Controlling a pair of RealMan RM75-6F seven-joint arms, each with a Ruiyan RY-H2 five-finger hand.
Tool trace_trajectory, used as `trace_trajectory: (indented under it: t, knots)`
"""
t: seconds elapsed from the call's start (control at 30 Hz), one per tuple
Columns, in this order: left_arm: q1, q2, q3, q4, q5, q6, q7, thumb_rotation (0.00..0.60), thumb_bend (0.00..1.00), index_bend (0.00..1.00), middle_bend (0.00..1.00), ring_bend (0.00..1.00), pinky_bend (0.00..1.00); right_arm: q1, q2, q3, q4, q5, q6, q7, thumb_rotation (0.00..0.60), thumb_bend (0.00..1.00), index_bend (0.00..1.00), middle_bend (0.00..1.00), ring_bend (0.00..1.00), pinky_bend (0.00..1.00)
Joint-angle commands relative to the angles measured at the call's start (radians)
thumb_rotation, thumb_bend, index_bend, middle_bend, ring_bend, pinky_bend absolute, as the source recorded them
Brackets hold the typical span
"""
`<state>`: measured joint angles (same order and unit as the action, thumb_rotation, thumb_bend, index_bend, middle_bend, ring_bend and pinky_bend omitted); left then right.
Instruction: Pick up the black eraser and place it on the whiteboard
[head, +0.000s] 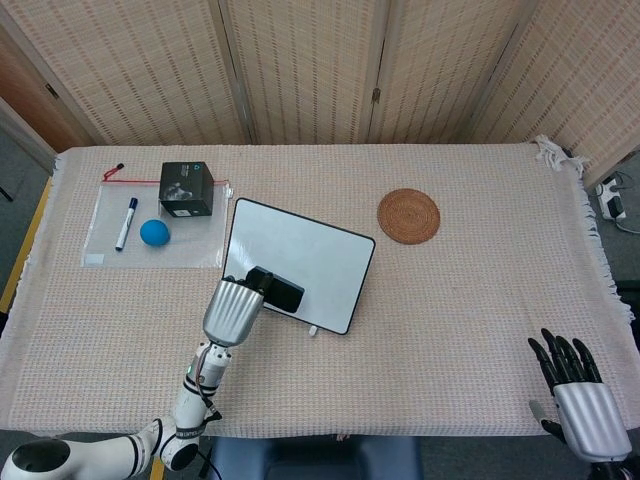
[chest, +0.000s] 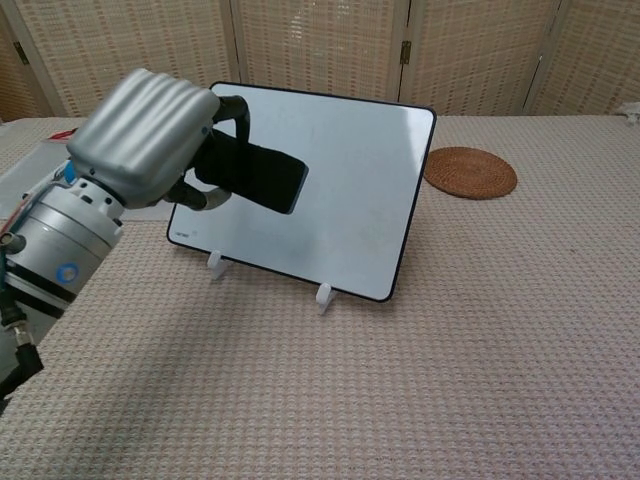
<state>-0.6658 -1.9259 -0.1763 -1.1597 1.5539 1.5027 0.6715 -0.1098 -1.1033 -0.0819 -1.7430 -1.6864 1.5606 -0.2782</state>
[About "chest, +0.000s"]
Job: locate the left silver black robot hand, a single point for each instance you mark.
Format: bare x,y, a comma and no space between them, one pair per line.
140,135

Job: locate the black whiteboard eraser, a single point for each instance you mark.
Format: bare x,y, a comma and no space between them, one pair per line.
265,175

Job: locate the black framed whiteboard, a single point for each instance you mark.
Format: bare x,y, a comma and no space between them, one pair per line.
350,175

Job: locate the woven folding screen panel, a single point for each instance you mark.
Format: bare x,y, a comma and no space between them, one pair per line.
320,40
125,45
600,55
475,50
7,85

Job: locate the clear zipper pouch red zip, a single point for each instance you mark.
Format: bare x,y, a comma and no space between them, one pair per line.
35,160

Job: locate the brass screen hinge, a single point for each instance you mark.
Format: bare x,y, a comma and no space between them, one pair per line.
20,53
405,51

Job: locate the white plastic stand foot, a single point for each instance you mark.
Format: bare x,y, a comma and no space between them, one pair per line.
216,264
324,299

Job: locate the round woven rattan coaster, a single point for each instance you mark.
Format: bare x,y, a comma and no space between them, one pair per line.
470,172

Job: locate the beige waffle weave tablecloth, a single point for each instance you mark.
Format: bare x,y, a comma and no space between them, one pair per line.
400,375

